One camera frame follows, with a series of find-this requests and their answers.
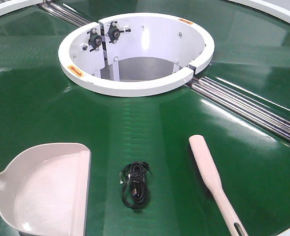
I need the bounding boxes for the right steel conveyor rollers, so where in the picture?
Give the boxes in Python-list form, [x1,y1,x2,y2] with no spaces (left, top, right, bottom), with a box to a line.
[187,77,290,143]

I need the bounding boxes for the orange rear warning sticker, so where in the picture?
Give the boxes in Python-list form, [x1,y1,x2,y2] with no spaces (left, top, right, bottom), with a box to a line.
[178,18,194,25]

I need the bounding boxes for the white inner conveyor ring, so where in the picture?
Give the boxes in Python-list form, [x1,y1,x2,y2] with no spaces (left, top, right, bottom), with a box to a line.
[58,12,215,97]

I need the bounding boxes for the black bearing block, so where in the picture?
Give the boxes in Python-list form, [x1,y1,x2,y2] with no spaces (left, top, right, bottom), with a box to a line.
[105,21,131,44]
[88,28,102,52]

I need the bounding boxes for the rear steel conveyor rollers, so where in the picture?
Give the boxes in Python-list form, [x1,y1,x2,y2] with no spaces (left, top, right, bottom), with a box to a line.
[37,0,91,27]

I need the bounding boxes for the beige plastic dustpan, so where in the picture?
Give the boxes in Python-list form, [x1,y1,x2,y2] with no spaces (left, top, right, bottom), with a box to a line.
[0,143,91,236]

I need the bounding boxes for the steel conveyor rollers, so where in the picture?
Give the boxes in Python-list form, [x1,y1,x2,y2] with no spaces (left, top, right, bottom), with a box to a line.
[187,77,290,143]
[37,0,91,27]

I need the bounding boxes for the black cable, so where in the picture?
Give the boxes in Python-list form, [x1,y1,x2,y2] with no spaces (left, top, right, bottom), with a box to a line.
[120,161,154,211]

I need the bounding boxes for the right black bearing block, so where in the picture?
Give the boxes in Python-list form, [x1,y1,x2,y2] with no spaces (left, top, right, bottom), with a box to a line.
[105,21,131,44]

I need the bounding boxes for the white outer rim left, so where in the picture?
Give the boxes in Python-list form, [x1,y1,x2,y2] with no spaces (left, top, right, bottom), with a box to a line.
[0,0,44,16]

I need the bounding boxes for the white outer rim right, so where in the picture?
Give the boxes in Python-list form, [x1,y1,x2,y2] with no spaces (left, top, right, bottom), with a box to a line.
[231,0,290,24]

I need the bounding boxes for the left black bearing block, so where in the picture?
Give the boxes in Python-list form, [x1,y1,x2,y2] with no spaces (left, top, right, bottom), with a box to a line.
[88,28,102,52]

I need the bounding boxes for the orange arrow warning sticker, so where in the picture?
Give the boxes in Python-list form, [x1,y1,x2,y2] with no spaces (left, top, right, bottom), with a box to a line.
[67,65,84,78]

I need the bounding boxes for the beige hand broom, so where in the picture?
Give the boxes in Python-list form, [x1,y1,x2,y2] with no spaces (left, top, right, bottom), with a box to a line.
[189,135,248,236]

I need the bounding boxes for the white rim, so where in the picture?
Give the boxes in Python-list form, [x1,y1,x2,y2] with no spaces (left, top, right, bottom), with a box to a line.
[0,0,44,16]
[231,0,290,24]

